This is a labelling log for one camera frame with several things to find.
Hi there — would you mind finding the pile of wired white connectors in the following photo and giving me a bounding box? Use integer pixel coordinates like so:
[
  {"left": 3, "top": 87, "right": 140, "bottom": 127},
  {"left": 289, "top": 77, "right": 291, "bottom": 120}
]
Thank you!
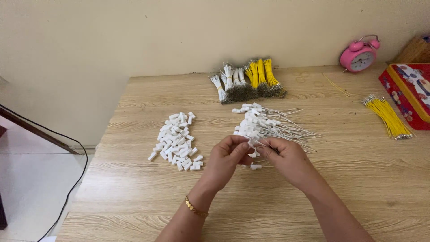
[{"left": 232, "top": 102, "right": 323, "bottom": 153}]

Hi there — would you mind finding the long yellow wire bundle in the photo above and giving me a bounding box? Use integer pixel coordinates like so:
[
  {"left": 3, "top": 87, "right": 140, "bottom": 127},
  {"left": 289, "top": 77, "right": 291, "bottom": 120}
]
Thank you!
[{"left": 362, "top": 94, "right": 416, "bottom": 140}]

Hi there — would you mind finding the white wire bundle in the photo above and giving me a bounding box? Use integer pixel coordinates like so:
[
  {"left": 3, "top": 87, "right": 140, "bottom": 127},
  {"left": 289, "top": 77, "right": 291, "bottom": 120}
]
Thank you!
[
  {"left": 220, "top": 63, "right": 236, "bottom": 102},
  {"left": 238, "top": 67, "right": 252, "bottom": 99},
  {"left": 232, "top": 69, "right": 245, "bottom": 101},
  {"left": 209, "top": 75, "right": 230, "bottom": 105}
]

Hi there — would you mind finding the loose yellow wire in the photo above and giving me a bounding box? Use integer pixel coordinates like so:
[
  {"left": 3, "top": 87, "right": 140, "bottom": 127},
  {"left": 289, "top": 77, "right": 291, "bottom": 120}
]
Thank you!
[{"left": 322, "top": 73, "right": 352, "bottom": 97}]

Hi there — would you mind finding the pink alarm clock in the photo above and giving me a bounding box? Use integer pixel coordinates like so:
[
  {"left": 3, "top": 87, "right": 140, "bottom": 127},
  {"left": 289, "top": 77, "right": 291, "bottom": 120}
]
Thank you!
[{"left": 339, "top": 35, "right": 381, "bottom": 74}]

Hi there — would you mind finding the person's right hand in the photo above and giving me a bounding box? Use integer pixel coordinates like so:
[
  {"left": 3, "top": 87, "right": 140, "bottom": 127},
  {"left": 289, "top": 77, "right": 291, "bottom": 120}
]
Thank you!
[{"left": 256, "top": 137, "right": 320, "bottom": 194}]

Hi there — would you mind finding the red printed tin box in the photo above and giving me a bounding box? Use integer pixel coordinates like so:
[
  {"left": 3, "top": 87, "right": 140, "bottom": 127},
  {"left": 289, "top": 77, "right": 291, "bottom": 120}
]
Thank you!
[{"left": 378, "top": 63, "right": 430, "bottom": 131}]

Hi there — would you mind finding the black cable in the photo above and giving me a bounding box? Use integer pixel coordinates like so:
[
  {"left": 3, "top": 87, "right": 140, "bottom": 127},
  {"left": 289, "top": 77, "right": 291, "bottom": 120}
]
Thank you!
[{"left": 0, "top": 104, "right": 89, "bottom": 242}]

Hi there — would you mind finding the gold bracelet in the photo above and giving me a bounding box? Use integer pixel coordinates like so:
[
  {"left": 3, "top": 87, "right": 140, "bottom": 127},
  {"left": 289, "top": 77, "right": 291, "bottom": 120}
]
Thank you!
[{"left": 184, "top": 196, "right": 209, "bottom": 218}]

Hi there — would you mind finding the brown woven basket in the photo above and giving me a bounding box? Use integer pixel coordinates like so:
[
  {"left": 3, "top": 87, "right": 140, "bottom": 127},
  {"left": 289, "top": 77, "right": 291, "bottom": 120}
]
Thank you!
[{"left": 386, "top": 35, "right": 430, "bottom": 65}]

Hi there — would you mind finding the person's left hand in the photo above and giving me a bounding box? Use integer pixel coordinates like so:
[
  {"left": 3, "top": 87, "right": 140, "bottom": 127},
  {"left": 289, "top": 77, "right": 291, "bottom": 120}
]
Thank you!
[{"left": 201, "top": 135, "right": 256, "bottom": 193}]

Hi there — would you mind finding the pile of bare white housings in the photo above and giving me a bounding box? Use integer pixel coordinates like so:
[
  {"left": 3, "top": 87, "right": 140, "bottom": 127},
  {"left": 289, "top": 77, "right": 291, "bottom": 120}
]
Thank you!
[{"left": 148, "top": 112, "right": 204, "bottom": 172}]

